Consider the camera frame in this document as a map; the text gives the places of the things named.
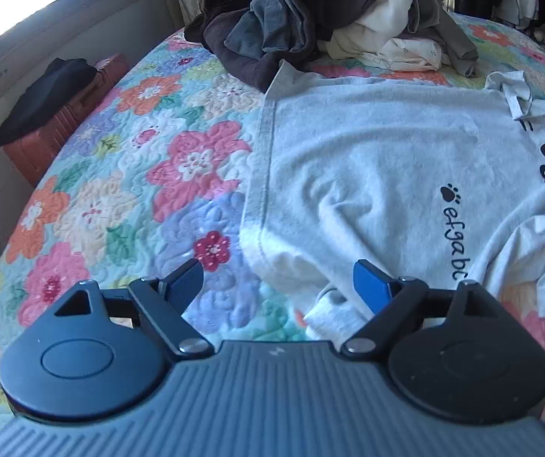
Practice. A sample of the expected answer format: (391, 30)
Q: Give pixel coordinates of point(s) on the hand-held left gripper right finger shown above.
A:
(370, 286)

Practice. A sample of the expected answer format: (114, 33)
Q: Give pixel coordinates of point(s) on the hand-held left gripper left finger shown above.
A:
(186, 284)

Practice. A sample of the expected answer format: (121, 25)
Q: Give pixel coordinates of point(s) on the light grey printed t-shirt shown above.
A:
(372, 152)

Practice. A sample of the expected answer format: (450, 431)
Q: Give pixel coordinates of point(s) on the floral quilt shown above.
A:
(110, 176)

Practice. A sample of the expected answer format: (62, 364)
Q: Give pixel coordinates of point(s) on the red suitcase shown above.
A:
(63, 128)

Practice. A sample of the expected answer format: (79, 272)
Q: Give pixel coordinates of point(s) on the black cloth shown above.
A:
(44, 95)

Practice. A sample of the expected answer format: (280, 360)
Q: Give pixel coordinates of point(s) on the cream patterned cloth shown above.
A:
(410, 52)

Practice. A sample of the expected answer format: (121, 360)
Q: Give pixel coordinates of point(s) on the dark brown fleece garment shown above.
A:
(215, 21)

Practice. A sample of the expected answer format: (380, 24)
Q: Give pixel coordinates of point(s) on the taupe grey garment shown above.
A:
(448, 33)

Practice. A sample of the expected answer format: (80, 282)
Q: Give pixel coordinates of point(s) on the dark grey garment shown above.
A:
(267, 28)

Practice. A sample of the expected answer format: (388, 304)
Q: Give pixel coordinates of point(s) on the white garment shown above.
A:
(387, 14)

